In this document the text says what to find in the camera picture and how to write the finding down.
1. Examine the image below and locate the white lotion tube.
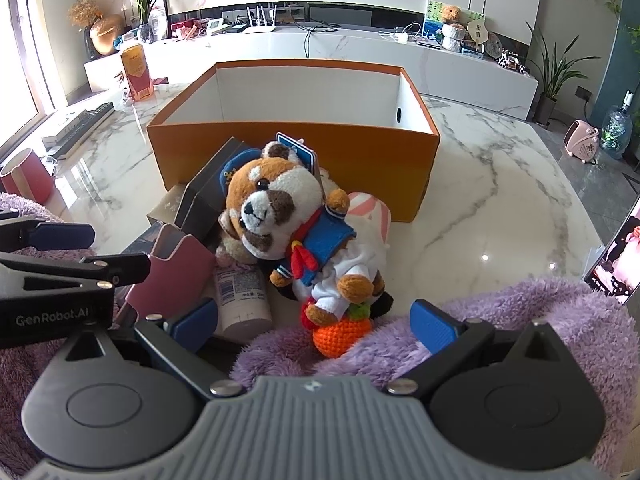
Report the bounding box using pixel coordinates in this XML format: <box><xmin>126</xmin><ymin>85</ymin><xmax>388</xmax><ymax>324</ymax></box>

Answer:
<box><xmin>214</xmin><ymin>255</ymin><xmax>274</xmax><ymax>345</ymax></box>

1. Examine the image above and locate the pink space heater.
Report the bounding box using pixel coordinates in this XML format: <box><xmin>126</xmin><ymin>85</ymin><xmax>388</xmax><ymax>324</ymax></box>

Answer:
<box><xmin>564</xmin><ymin>120</ymin><xmax>600</xmax><ymax>165</ymax></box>

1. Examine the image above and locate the potted floor plant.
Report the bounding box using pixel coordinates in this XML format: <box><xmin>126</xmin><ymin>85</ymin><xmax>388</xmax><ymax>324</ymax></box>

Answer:
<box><xmin>525</xmin><ymin>22</ymin><xmax>589</xmax><ymax>126</ymax></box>

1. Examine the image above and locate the white pink crochet toy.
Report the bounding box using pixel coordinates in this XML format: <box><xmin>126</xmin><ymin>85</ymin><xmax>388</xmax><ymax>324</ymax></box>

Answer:
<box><xmin>345</xmin><ymin>191</ymin><xmax>392</xmax><ymax>247</ymax></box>

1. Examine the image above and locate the black keyboard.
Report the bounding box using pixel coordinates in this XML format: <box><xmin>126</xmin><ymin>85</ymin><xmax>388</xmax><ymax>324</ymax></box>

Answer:
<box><xmin>45</xmin><ymin>102</ymin><xmax>116</xmax><ymax>161</ymax></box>

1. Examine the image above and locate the green painted picture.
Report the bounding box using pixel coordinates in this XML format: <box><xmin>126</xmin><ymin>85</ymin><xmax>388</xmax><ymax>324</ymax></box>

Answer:
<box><xmin>422</xmin><ymin>0</ymin><xmax>487</xmax><ymax>44</ymax></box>

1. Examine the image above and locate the pink case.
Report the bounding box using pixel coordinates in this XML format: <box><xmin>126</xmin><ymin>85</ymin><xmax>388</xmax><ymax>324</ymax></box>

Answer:
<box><xmin>124</xmin><ymin>222</ymin><xmax>217</xmax><ymax>319</ymax></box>

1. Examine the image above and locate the blue water jug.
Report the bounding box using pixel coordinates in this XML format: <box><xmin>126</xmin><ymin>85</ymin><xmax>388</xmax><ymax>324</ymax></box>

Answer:
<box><xmin>600</xmin><ymin>90</ymin><xmax>640</xmax><ymax>161</ymax></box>

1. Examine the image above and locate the red panda plush toy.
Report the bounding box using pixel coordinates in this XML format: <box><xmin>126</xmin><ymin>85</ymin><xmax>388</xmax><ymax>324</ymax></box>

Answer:
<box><xmin>216</xmin><ymin>131</ymin><xmax>388</xmax><ymax>331</ymax></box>

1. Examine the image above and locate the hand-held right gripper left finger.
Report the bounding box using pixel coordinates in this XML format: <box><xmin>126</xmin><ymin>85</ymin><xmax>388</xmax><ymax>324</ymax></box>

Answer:
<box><xmin>54</xmin><ymin>299</ymin><xmax>246</xmax><ymax>401</ymax></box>

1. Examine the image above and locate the standing photo display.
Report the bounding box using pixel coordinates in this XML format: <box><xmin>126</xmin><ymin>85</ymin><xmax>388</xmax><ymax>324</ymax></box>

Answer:
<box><xmin>582</xmin><ymin>195</ymin><xmax>640</xmax><ymax>306</ymax></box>

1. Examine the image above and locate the golden vase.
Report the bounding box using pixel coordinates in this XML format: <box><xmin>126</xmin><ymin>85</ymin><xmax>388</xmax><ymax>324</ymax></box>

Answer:
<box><xmin>90</xmin><ymin>14</ymin><xmax>125</xmax><ymax>57</ymax></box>

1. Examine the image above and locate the crochet orange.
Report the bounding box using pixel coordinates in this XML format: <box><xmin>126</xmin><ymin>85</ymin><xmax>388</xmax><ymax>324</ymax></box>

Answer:
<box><xmin>312</xmin><ymin>302</ymin><xmax>374</xmax><ymax>359</ymax></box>

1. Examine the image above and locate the teddy bear in white pot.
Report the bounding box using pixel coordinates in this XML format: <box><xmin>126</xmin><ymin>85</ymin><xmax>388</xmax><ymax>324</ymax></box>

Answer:
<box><xmin>440</xmin><ymin>5</ymin><xmax>468</xmax><ymax>53</ymax></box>

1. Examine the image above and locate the dried flower bouquet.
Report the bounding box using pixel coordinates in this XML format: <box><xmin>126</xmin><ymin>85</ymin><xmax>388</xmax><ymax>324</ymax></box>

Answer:
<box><xmin>68</xmin><ymin>0</ymin><xmax>104</xmax><ymax>29</ymax></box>

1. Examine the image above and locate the golden box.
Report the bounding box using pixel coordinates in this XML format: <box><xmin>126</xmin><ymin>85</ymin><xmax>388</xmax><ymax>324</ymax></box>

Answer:
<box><xmin>146</xmin><ymin>183</ymin><xmax>190</xmax><ymax>227</ymax></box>

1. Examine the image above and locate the purple fluffy blanket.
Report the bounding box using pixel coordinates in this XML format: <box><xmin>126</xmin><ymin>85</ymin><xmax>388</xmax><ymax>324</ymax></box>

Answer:
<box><xmin>0</xmin><ymin>192</ymin><xmax>640</xmax><ymax>480</ymax></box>

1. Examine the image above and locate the flat white box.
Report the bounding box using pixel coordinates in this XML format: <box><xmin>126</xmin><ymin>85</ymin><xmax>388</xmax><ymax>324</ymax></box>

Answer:
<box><xmin>41</xmin><ymin>109</ymin><xmax>94</xmax><ymax>150</ymax></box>

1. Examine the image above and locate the orange cardboard box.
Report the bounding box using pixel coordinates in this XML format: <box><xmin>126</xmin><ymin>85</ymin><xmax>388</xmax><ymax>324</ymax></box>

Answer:
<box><xmin>146</xmin><ymin>60</ymin><xmax>441</xmax><ymax>223</ymax></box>

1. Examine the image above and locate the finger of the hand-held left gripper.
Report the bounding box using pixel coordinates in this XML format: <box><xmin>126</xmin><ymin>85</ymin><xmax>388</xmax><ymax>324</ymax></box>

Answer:
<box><xmin>0</xmin><ymin>211</ymin><xmax>96</xmax><ymax>252</ymax></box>
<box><xmin>0</xmin><ymin>252</ymin><xmax>151</xmax><ymax>289</ymax></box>

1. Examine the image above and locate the white router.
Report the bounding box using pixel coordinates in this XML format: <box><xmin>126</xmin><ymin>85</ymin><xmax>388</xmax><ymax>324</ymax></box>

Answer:
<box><xmin>243</xmin><ymin>4</ymin><xmax>278</xmax><ymax>35</ymax></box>

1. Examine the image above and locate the orchid plant in glass vase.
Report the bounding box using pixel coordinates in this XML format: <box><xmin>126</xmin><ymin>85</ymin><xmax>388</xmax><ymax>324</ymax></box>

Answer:
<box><xmin>129</xmin><ymin>0</ymin><xmax>178</xmax><ymax>44</ymax></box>

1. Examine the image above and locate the yellow red gift box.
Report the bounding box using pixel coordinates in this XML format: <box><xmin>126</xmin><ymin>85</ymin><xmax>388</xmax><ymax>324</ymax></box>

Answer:
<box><xmin>120</xmin><ymin>42</ymin><xmax>155</xmax><ymax>101</ymax></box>

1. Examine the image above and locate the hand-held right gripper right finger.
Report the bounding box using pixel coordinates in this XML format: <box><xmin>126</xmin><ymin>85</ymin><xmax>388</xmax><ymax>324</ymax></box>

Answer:
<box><xmin>385</xmin><ymin>299</ymin><xmax>576</xmax><ymax>401</ymax></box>

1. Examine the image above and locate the dark grey box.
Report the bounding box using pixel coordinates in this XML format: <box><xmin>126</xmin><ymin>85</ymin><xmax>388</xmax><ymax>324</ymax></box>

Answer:
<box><xmin>174</xmin><ymin>136</ymin><xmax>262</xmax><ymax>241</ymax></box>

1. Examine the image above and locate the white TV cabinet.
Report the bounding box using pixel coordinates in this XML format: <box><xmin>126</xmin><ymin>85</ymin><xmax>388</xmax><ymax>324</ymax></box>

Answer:
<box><xmin>84</xmin><ymin>25</ymin><xmax>541</xmax><ymax>121</ymax></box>

